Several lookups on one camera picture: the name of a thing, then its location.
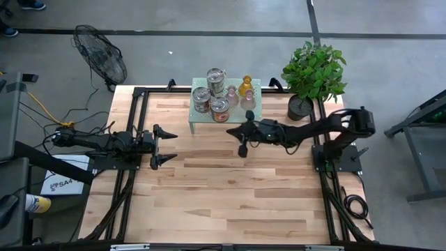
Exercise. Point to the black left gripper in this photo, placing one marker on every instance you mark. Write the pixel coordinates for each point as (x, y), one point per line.
(150, 143)

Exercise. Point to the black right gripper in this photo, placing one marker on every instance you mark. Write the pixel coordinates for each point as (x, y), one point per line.
(265, 129)

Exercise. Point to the candle tin orange label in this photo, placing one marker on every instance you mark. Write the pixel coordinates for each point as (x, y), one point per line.
(220, 106)

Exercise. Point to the amber glass candlestick holder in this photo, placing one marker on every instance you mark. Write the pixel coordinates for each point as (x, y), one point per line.
(246, 87)

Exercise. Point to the candle tin brown label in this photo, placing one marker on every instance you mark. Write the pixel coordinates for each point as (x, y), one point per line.
(201, 97)

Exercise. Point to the candle tin cream label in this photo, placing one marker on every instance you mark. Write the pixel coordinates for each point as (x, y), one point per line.
(216, 77)

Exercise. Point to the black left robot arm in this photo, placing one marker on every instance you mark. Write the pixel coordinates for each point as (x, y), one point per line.
(90, 141)

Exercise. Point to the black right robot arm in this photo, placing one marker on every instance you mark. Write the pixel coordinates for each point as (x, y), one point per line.
(313, 129)

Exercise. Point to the green perforated metal shelf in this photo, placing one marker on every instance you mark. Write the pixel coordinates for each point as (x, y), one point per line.
(240, 116)

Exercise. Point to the black clamp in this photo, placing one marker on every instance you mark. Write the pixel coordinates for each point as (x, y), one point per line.
(277, 83)
(170, 84)

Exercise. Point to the black plant pot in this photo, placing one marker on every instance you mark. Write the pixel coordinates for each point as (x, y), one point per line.
(299, 108)

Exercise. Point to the green leafy plant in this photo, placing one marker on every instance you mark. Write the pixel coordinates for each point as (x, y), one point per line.
(315, 71)

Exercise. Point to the white printed paper sheet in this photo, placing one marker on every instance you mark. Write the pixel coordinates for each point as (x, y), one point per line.
(66, 181)

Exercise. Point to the black floor fan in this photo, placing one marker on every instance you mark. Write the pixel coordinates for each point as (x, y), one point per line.
(101, 55)

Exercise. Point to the yellow and white bottle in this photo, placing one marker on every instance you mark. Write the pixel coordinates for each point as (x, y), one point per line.
(38, 204)

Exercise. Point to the black metal stand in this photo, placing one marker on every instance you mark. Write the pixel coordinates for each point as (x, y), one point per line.
(418, 160)

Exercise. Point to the person's shoe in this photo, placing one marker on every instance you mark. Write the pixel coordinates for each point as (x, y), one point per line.
(33, 5)
(9, 32)

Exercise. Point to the black aluminium rig frame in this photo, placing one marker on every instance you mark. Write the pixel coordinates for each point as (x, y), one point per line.
(137, 115)

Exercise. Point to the silver aluminium bracket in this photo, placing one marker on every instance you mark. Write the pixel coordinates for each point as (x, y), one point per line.
(129, 247)
(324, 248)

